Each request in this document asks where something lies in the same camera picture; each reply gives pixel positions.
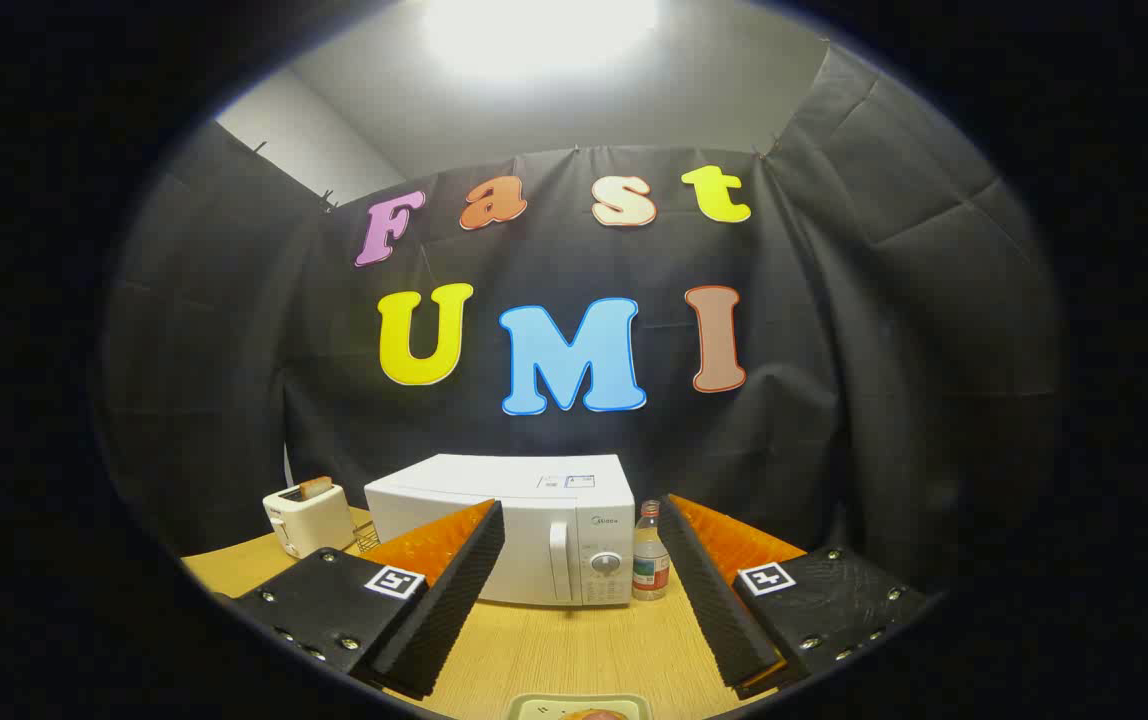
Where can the ceiling light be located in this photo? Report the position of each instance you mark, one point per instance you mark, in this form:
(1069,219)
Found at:
(539,25)

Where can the white toaster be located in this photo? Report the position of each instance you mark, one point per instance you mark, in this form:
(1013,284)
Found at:
(314,525)

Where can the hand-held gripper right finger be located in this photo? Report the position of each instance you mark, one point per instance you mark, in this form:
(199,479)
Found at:
(714,600)

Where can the toast slice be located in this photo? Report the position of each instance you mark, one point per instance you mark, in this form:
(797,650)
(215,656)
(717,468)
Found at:
(315,487)

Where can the black backdrop cloth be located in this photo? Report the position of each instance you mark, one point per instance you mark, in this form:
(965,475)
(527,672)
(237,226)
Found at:
(834,350)

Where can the golden bread bun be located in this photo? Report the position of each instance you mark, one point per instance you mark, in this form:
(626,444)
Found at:
(594,714)

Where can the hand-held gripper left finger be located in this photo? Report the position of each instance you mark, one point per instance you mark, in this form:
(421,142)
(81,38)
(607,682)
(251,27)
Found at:
(454,590)

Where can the clear plastic water bottle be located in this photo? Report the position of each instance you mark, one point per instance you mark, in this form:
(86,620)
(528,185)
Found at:
(650,560)

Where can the white microwave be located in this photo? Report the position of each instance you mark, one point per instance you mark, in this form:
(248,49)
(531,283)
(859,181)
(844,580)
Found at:
(534,500)

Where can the pale green plate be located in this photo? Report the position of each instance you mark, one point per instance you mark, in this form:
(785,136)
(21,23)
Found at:
(534,709)

